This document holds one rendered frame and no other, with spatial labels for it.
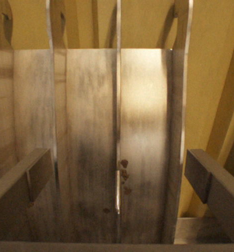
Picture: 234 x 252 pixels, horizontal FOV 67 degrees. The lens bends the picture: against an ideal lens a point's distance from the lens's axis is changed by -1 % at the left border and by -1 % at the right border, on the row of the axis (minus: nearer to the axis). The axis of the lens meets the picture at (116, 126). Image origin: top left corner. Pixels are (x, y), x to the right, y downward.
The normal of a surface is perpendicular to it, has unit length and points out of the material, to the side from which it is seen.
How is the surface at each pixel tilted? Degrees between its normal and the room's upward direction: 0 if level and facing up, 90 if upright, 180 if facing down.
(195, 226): 90
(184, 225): 90
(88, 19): 90
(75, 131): 69
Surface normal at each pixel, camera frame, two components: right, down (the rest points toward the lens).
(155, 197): -0.01, 0.26
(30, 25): -0.01, 0.47
